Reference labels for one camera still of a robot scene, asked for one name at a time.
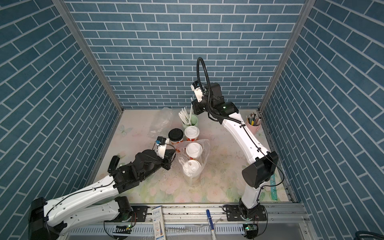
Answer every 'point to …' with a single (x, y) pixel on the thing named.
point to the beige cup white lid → (191, 170)
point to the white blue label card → (158, 223)
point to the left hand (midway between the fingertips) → (179, 152)
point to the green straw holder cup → (193, 121)
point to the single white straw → (190, 110)
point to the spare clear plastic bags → (161, 123)
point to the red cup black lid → (175, 135)
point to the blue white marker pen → (213, 234)
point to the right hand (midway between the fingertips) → (194, 102)
